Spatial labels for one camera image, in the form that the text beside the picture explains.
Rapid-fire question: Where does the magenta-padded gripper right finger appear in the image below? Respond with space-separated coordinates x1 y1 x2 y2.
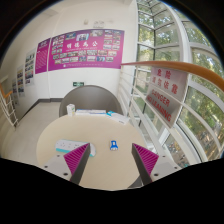
131 143 183 186

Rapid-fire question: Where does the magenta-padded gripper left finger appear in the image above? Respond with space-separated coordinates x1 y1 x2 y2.
43 143 91 185

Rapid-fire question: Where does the blue and white charger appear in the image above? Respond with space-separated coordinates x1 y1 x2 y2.
109 140 120 152

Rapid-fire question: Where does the small upright white box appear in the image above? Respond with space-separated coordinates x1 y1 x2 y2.
66 103 76 117

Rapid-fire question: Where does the warning sign with red letters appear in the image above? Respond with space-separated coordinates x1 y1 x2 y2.
145 87 183 129

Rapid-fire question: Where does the flat white box teal end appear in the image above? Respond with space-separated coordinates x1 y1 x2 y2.
106 110 131 125

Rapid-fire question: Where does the white stair railing orange handrail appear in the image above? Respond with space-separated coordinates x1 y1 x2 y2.
0 83 19 128

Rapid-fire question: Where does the white railing with orange handrail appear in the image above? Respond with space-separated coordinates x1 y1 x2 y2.
117 60 224 164

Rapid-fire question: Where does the row of white wall posters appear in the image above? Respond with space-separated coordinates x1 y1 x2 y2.
11 49 36 104

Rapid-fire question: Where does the narrow magenta wall poster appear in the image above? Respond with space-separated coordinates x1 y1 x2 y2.
34 37 52 75

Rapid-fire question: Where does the large magenta wall poster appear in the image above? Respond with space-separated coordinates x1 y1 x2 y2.
47 28 125 72

